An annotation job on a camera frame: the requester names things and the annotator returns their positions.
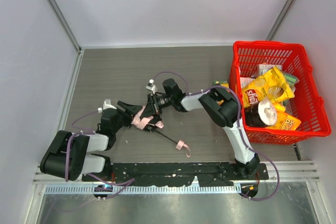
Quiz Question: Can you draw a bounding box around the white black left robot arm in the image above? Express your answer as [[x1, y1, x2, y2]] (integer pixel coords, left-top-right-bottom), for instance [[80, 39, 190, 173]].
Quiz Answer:
[[39, 99, 143, 182]]

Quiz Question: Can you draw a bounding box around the white wrapped packet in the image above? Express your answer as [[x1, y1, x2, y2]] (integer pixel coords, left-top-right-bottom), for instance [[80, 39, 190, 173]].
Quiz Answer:
[[257, 63, 282, 76]]

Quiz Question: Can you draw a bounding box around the yellow chips bag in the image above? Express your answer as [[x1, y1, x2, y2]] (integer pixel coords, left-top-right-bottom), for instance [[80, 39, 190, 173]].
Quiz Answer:
[[241, 66, 295, 108]]

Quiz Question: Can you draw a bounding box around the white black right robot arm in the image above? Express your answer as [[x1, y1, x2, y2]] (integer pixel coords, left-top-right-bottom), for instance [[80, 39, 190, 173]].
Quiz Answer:
[[132, 78, 260, 178]]

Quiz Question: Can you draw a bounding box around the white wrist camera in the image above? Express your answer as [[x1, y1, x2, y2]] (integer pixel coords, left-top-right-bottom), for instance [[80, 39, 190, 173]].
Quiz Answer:
[[98, 99, 117, 113], [145, 79, 157, 94]]

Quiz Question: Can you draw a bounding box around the red plastic basket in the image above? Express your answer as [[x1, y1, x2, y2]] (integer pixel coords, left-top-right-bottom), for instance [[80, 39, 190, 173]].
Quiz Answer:
[[229, 41, 331, 145]]

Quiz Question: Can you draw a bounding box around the pink folding umbrella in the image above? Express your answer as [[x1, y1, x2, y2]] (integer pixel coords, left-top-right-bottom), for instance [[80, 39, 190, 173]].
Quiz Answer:
[[131, 106, 191, 158]]

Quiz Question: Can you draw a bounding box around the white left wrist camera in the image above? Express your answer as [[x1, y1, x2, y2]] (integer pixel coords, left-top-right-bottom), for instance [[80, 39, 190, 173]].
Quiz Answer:
[[98, 99, 117, 113]]

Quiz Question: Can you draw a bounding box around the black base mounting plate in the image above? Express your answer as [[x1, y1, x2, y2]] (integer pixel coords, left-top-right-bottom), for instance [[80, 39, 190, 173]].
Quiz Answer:
[[95, 162, 269, 187]]

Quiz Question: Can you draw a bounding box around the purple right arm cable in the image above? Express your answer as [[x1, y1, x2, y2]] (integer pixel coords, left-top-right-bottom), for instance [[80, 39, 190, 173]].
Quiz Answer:
[[152, 71, 280, 201]]

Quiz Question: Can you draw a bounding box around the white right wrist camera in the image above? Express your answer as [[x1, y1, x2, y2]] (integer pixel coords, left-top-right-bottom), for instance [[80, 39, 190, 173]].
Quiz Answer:
[[145, 79, 157, 94]]

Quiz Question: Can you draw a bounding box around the green snack packet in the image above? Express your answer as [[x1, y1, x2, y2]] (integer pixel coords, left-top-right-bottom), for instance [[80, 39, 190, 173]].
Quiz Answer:
[[283, 72, 299, 87]]

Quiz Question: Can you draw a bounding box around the orange snack bag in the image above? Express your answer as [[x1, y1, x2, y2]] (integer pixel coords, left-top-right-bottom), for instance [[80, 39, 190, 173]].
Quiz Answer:
[[268, 111, 301, 131]]

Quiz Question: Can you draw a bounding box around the orange green carton box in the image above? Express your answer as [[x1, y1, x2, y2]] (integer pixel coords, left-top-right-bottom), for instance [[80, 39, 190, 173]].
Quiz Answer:
[[213, 81, 229, 88]]

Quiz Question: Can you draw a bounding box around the white slotted cable duct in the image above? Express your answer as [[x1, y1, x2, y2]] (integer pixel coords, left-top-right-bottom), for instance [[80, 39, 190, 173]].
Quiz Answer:
[[45, 184, 241, 195]]

